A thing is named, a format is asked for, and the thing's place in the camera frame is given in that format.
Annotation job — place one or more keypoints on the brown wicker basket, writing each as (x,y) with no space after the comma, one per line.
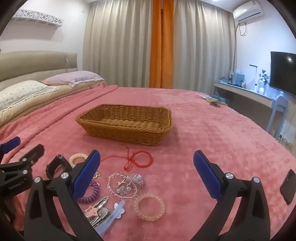
(139,125)

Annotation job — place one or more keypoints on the white floral pillow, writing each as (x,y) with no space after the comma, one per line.
(20,92)

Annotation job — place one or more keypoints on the white air conditioner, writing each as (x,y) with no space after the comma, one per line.
(248,11)

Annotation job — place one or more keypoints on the pink bed blanket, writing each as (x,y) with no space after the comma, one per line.
(227,138)

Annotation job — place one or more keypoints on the white wall desk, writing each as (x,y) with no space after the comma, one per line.
(265,100)

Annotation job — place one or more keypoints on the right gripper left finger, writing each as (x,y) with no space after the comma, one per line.
(41,217)

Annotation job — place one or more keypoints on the white perforated wall shelf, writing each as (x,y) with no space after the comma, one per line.
(27,15)

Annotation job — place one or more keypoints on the lilac pillow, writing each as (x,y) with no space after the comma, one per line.
(72,78)

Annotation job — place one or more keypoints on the pink tagged hair clip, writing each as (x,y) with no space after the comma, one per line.
(93,210)

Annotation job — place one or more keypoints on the colourful packet on bed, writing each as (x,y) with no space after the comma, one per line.
(213,101)

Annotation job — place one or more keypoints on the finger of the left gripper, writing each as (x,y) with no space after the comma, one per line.
(33,155)
(10,145)

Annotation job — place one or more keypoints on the orange curtain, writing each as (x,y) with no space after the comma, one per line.
(162,45)

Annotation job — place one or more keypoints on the white flower vase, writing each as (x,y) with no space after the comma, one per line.
(263,82)

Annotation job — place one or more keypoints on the silver hair clip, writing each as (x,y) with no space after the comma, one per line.
(102,215)

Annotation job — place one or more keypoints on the beige curtain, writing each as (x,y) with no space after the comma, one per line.
(117,43)

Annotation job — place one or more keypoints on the white desk lamp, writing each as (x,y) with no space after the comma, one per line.
(253,82)

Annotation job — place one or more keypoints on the beige padded headboard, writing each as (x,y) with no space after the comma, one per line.
(20,66)

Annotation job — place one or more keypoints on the black television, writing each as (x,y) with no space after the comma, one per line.
(283,72)

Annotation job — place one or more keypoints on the beige folded quilt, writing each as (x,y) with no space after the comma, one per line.
(31,104)

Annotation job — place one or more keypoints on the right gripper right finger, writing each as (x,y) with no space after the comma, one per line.
(252,220)

